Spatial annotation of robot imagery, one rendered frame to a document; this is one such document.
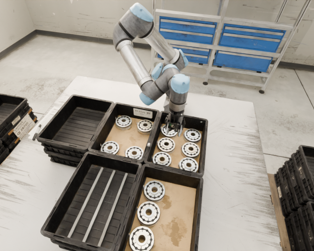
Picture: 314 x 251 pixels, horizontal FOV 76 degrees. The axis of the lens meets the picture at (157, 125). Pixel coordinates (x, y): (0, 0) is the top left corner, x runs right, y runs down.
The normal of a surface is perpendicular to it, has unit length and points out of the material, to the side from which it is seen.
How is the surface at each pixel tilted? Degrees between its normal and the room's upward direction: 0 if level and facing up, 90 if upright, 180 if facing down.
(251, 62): 90
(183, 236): 0
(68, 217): 0
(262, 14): 90
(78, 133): 0
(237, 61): 90
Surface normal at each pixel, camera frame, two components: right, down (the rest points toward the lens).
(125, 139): 0.04, -0.68
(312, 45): -0.20, 0.71
